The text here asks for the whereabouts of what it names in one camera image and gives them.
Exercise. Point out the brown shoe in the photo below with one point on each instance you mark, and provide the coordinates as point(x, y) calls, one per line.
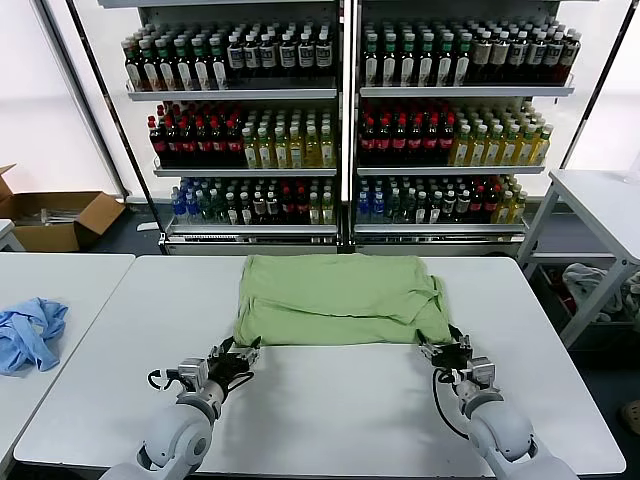
point(632, 412)

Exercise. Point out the black slanted metal pole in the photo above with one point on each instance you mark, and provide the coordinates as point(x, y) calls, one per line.
point(100, 77)
point(600, 87)

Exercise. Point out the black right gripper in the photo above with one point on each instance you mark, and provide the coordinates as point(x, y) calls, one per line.
point(450, 357)

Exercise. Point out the small yellow juice bottle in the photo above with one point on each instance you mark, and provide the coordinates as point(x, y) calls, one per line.
point(314, 210)
point(327, 210)
point(504, 209)
point(518, 207)

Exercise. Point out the open cardboard box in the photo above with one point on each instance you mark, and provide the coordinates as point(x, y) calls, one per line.
point(45, 237)

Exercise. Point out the grey cloth pile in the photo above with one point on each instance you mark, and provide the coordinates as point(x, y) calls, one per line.
point(587, 285)

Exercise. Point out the blue crumpled garment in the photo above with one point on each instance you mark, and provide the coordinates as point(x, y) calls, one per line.
point(30, 340)

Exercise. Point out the dark cloth pile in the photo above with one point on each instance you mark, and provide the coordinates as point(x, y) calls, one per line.
point(632, 295)

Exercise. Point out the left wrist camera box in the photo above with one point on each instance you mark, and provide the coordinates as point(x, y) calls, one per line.
point(192, 371)

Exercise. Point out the grey metal frame table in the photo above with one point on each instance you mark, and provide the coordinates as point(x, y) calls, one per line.
point(600, 200)

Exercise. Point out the small green water bottle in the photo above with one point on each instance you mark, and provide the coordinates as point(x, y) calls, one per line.
point(393, 209)
point(407, 209)
point(205, 210)

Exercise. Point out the beige label dark bottle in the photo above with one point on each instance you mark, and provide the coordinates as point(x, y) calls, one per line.
point(499, 55)
point(481, 55)

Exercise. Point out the small blue water bottle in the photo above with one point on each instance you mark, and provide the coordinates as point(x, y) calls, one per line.
point(177, 210)
point(378, 209)
point(191, 210)
point(364, 209)

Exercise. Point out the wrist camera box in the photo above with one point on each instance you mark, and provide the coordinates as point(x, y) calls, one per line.
point(192, 371)
point(482, 371)

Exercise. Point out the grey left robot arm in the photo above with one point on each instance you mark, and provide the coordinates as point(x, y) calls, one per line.
point(175, 435)

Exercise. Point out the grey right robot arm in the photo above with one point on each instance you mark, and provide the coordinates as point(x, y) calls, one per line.
point(500, 430)

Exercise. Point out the small white cap dark bottle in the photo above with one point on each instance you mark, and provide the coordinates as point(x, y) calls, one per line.
point(258, 210)
point(246, 210)
point(448, 209)
point(272, 210)
point(232, 210)
point(435, 209)
point(421, 209)
point(462, 209)

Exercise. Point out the small white side table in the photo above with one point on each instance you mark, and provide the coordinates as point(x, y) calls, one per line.
point(7, 235)

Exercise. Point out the white paper scrap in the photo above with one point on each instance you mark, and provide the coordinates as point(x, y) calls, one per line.
point(147, 226)

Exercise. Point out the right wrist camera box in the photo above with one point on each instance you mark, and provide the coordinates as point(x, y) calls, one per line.
point(482, 371)

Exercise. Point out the green cap tea bottle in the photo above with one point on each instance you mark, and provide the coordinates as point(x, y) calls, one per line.
point(444, 65)
point(166, 69)
point(183, 69)
point(389, 65)
point(371, 65)
point(201, 69)
point(462, 65)
point(407, 65)
point(218, 69)
point(426, 65)
point(149, 69)
point(134, 70)

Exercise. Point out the blue label dark bottle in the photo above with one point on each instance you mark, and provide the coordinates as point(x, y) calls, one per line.
point(517, 55)
point(535, 55)
point(324, 56)
point(570, 54)
point(252, 57)
point(269, 57)
point(306, 56)
point(236, 57)
point(288, 56)
point(552, 55)

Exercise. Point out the grey beverage shelf unit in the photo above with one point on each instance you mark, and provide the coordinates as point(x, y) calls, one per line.
point(230, 95)
point(465, 92)

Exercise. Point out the green shirt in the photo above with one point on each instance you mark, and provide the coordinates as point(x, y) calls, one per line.
point(340, 300)

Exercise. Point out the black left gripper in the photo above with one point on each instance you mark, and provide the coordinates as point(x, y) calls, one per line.
point(232, 366)

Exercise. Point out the small red cap cola bottle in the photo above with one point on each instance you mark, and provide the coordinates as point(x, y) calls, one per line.
point(490, 207)
point(476, 207)
point(300, 210)

